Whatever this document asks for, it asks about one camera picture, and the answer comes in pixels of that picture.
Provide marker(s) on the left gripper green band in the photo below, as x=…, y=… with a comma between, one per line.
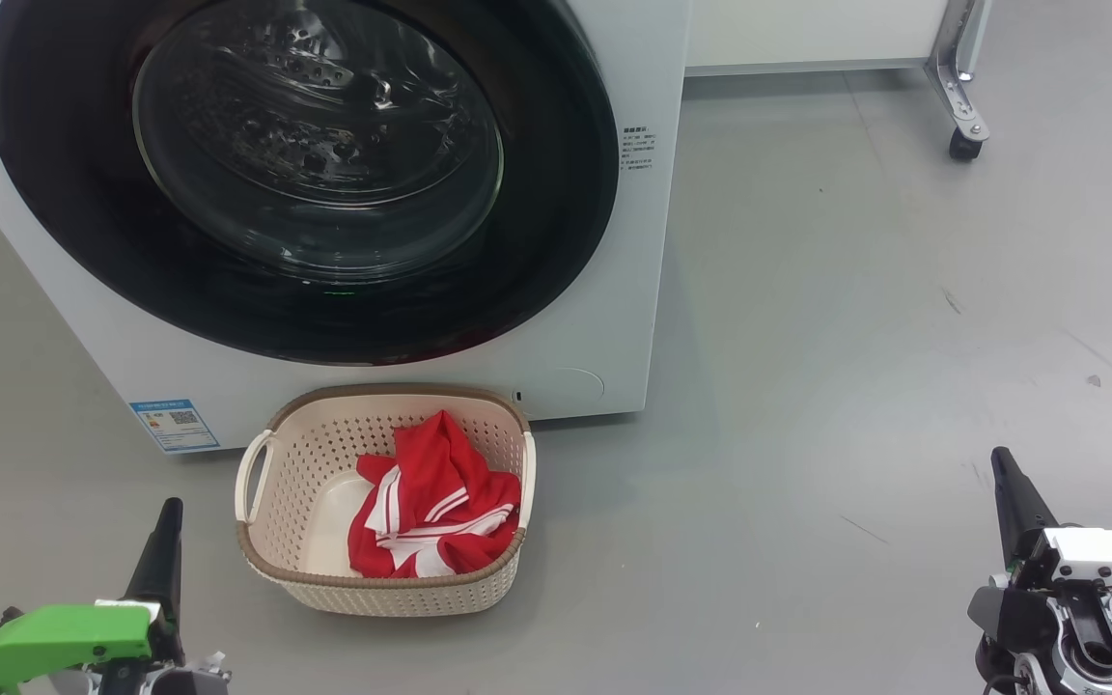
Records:
x=64, y=637

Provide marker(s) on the red garment with white stripes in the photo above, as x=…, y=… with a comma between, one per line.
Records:
x=440, y=473

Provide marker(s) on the dark round glass washer door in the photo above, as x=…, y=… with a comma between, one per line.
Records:
x=64, y=193

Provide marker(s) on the cream perforated laundry basket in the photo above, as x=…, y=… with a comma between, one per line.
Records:
x=305, y=463

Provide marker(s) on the white front-load washing machine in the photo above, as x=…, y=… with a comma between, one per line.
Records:
x=614, y=290

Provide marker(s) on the blue energy label sticker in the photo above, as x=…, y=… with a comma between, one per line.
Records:
x=175, y=430

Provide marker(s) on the metal leg with caster wheel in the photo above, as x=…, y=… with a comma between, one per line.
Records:
x=961, y=97

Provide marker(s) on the white cabinet panel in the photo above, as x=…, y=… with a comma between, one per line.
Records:
x=807, y=34

